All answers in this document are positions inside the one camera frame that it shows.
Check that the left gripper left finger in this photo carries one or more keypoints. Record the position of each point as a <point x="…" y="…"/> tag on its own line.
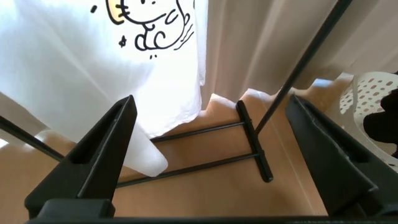
<point x="93" y="174"/>

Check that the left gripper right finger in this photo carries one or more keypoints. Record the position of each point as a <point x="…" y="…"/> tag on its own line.
<point x="339" y="186"/>

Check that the white printed T-shirt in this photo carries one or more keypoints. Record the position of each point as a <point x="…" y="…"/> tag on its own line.
<point x="77" y="62"/>

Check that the white laundry basket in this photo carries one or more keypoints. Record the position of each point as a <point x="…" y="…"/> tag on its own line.
<point x="357" y="93"/>

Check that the black clothes rack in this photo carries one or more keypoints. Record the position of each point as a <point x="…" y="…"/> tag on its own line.
<point x="253" y="140"/>

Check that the black garment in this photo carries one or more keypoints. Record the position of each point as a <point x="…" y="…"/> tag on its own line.
<point x="379" y="127"/>

